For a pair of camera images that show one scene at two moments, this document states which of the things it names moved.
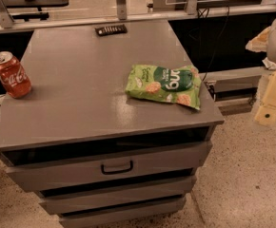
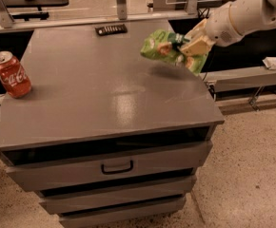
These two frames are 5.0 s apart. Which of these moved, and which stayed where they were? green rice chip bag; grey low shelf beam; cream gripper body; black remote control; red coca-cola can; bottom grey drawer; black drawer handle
Moved: green rice chip bag; cream gripper body
Stayed: bottom grey drawer; grey low shelf beam; red coca-cola can; black drawer handle; black remote control
